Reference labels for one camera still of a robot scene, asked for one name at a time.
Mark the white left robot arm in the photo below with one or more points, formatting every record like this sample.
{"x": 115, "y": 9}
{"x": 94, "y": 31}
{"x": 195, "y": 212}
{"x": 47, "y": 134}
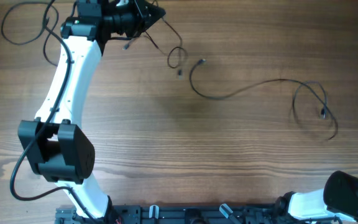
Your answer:
{"x": 53, "y": 142}

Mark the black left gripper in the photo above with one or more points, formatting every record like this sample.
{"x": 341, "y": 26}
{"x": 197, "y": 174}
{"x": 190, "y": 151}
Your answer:
{"x": 143, "y": 20}

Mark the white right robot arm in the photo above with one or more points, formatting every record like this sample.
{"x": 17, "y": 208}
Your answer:
{"x": 337, "y": 201}

